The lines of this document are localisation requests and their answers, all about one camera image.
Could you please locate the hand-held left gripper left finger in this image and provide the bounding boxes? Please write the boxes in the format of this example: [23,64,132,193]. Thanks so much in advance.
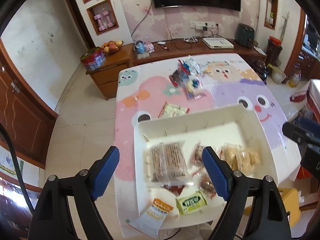
[29,146,120,240]

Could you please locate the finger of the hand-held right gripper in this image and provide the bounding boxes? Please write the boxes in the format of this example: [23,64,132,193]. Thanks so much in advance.
[299,117,320,133]
[282,122,320,145]

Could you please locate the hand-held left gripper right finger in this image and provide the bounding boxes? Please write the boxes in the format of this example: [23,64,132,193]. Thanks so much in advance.
[202,146,292,240]

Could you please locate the red edged nut bar packet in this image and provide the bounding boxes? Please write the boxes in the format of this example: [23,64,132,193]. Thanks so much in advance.
[192,171,218,200]
[191,142,209,168]

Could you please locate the yellow puffed snack packet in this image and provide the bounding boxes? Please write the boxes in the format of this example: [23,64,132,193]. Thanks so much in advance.
[220,143,262,174]

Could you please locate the green label snack packet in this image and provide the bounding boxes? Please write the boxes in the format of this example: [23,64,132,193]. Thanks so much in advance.
[176,190,208,215]

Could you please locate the white plastic tray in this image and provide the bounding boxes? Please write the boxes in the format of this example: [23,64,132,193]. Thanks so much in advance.
[133,104,282,224]

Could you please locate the dark brown snack packet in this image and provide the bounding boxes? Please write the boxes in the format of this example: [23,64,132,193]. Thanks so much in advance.
[161,183,194,197]

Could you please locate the clear packet of brown cakes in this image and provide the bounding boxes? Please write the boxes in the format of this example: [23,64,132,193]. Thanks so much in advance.
[144,141,193,183]

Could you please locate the orange white snack packet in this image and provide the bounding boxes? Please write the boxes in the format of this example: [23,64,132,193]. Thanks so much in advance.
[127,198,174,238]

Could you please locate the beige label snack packet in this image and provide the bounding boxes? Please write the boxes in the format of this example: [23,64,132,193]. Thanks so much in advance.
[158,101,190,120]

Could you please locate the clear packet blue label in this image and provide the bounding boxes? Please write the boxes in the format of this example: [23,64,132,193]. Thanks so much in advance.
[185,78,205,100]

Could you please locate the dark red snack packet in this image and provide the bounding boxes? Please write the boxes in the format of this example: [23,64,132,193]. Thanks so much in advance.
[169,69,187,87]

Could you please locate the blue snack packet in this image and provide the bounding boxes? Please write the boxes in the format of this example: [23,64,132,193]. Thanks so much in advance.
[178,57,200,78]

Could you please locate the white cloth covered furniture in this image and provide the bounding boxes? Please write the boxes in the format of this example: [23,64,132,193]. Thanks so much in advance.
[307,79,320,123]

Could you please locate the red white bag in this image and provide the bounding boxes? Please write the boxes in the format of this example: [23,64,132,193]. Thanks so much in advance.
[290,92,307,103]

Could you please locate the yellow liquid bottle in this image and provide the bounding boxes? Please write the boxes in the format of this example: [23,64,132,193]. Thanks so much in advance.
[287,70,302,88]

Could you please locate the yellow stool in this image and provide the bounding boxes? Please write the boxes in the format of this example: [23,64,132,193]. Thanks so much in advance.
[244,189,302,232]

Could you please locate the white bucket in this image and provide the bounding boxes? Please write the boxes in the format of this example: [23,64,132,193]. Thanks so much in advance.
[269,65,287,84]

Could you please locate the person's cream clothing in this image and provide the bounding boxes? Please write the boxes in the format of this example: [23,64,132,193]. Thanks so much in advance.
[192,224,214,240]

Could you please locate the dark ceramic jar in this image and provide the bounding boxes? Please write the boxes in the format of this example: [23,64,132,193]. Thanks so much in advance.
[253,60,269,85]

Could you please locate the dark basket red lid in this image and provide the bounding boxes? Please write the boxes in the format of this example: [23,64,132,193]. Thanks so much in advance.
[265,36,283,67]

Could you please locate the wooden drawer cabinet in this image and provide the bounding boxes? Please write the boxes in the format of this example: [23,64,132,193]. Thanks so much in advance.
[85,43,133,101]

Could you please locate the table with cartoon tablecloth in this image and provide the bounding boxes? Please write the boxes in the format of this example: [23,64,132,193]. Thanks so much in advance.
[114,53,303,239]

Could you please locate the brown wooden door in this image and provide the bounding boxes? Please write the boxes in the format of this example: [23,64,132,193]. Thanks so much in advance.
[0,40,59,169]

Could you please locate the white pole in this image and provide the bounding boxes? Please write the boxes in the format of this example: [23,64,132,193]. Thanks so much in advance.
[280,15,290,40]

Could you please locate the dark green air fryer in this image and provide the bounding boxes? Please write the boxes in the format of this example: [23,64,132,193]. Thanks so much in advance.
[236,23,255,47]

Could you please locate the round red green tin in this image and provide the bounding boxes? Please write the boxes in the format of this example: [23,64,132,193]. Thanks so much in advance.
[80,47,105,71]

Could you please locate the white set-top box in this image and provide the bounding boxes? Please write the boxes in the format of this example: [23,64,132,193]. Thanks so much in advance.
[202,37,234,50]

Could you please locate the dark fruit bowl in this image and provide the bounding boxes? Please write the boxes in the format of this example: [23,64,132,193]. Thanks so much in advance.
[102,46,123,55]

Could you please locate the pile of mixed fruit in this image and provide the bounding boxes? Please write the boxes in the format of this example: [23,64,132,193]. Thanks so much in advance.
[101,39,124,52]

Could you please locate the wooden television stand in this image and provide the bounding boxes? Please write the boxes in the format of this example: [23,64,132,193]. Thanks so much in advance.
[130,38,267,67]

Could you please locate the blue snow globe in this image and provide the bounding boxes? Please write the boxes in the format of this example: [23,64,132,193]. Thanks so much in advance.
[134,41,146,54]

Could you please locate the pink toy figure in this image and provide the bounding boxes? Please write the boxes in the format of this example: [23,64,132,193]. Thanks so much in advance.
[145,37,155,53]

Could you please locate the pink dumbbell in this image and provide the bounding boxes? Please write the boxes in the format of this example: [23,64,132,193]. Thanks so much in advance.
[102,11,114,28]
[94,14,107,31]

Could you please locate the wooden doorway frame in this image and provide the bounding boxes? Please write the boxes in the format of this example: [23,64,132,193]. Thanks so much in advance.
[285,9,308,80]

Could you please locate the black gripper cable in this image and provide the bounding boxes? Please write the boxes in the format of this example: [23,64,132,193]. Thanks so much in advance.
[0,124,34,214]

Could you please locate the colourful wall chart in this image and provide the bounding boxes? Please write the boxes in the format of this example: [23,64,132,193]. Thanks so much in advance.
[0,150,24,180]

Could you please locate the black cable loop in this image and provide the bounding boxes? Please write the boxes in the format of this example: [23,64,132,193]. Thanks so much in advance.
[172,39,198,49]

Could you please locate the white wall socket strip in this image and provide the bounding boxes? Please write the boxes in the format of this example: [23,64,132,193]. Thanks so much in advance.
[190,21,222,30]

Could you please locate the black television cable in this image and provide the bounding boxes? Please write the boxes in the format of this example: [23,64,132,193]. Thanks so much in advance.
[131,0,154,40]

